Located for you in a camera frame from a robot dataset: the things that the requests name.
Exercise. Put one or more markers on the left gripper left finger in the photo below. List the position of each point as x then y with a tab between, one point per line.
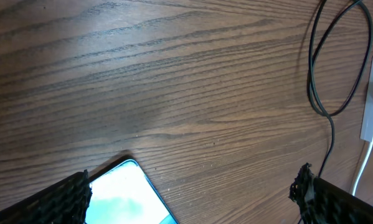
66	201

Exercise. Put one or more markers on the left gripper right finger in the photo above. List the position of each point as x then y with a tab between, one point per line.
321	202

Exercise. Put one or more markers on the blue Samsung Galaxy smartphone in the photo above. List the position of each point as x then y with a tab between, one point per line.
123	194

